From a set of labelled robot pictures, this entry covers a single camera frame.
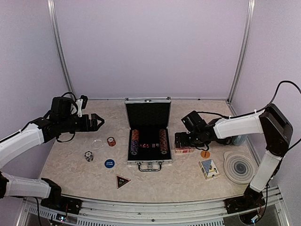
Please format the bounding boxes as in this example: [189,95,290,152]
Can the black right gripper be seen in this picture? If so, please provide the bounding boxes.
[174,131,204,148]

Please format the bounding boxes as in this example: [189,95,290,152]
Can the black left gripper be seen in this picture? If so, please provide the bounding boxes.
[59,113,104,133]

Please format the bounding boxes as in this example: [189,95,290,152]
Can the red playing card deck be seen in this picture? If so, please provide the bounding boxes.
[175,147,194,154]

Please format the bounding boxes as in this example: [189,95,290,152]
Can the aluminium poker chip case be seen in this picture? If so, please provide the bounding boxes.
[125,97,172,172]

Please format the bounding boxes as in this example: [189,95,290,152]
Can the blue playing card deck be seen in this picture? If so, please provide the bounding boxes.
[198,159,220,179]

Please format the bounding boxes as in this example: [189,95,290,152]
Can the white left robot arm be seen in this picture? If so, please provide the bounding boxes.
[0,95,104,168]

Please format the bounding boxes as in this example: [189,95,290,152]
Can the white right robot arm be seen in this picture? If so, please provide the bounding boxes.
[181,104,293,209]

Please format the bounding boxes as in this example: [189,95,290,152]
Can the dark red chip row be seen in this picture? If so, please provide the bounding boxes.
[159,129,168,154]

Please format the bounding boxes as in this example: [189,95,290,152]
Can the clear round dish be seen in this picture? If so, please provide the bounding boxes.
[91,139,103,150]

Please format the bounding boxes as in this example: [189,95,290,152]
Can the red dice row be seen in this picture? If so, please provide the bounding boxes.
[140,143,159,148]

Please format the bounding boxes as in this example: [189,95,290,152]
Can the red poker chip stack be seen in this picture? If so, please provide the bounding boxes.
[107,137,116,146]

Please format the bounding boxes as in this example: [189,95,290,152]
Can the orange round button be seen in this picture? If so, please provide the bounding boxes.
[200,150,210,159]

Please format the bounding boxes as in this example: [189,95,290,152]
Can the black white chip stack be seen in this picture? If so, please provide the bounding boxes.
[84,151,94,162]

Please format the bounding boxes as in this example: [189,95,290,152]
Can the blue round button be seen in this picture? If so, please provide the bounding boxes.
[104,159,115,169]

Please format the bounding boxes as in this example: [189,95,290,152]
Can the dark green mug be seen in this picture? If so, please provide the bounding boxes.
[216,137,232,145]

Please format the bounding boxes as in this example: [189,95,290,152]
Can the light blue mug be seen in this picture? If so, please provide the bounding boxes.
[232,135,247,146]

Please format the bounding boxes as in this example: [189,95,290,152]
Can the black triangular button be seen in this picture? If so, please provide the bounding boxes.
[116,175,131,189]

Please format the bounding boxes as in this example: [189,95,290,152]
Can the grey striped plate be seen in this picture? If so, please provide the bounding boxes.
[223,152,258,185]

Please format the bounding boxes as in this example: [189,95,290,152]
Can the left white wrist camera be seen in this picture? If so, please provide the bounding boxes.
[76,95,88,117]

